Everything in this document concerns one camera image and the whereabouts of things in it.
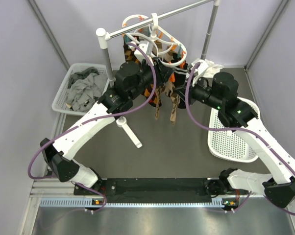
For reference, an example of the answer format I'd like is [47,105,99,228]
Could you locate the tan brown argyle sock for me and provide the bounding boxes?
[155,87,162,120]
[165,82,180,125]

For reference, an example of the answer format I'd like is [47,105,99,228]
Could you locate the white drying rack stand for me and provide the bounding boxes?
[96,0,220,148]

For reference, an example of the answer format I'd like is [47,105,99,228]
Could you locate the white cloth on floor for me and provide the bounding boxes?
[204,59,224,78]

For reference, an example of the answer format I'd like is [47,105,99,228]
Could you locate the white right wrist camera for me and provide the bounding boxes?
[191,58,209,77]

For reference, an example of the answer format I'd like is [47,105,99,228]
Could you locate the white laundry basket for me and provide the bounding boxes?
[51,63,107,117]
[207,97,260,163]

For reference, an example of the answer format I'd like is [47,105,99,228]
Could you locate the grey clothes pile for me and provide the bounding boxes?
[65,67,107,113]

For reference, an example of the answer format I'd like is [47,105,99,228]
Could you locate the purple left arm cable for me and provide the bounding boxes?
[27,42,158,180]

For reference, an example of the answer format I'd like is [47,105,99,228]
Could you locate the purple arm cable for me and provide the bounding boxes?
[185,61,295,216]
[27,42,158,180]

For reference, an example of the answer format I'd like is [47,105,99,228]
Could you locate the white laundry basket right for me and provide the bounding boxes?
[207,97,260,163]

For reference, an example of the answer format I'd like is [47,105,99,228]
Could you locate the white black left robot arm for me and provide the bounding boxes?
[40,58,174,194]

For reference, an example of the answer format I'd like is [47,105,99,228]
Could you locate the white oval peg hanger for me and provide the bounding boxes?
[123,13,187,69]

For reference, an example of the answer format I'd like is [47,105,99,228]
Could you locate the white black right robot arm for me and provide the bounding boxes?
[174,71,295,210]

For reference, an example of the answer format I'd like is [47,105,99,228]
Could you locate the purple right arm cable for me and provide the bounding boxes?
[185,61,295,216]

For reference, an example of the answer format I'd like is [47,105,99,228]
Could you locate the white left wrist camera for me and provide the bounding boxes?
[134,41,153,63]

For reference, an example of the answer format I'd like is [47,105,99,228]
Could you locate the white laundry basket left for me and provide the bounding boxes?
[51,63,107,117]

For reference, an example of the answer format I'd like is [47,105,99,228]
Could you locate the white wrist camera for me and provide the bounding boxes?
[134,41,153,63]
[191,58,209,77]

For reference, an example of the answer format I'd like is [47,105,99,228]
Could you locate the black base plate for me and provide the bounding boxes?
[74,177,226,204]

